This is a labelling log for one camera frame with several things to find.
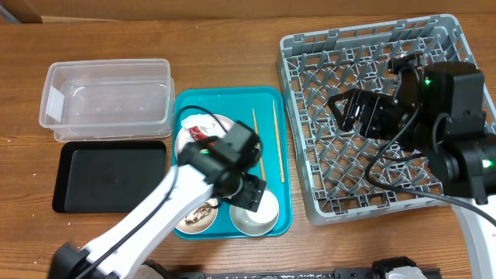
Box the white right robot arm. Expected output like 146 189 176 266
327 56 495 278

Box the clear plastic waste bin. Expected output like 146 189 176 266
39 58 175 142

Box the brown food scrap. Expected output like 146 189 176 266
184 205 212 226

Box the left wooden chopstick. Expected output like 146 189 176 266
251 108 267 181

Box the right wooden chopstick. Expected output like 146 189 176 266
272 100 285 183

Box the teal plastic serving tray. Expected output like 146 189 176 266
174 87 293 236

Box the grey plastic dishwasher rack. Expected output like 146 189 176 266
277 14 495 226

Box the wooden chopstick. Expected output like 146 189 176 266
251 108 267 181
272 100 285 183

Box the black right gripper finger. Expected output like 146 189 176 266
327 88 378 112
338 98 366 132

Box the small pink bowl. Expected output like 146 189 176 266
175 198 219 234

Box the black rectangular waste tray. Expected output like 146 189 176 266
52 140 167 213

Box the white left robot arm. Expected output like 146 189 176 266
49 122 266 278

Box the red foil snack wrapper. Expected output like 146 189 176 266
188 126 208 142

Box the black rail at table edge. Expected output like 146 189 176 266
143 256 443 279

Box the large white plate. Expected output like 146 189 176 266
174 114 234 158

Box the grey ceramic bowl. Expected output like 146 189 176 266
229 190 279 236

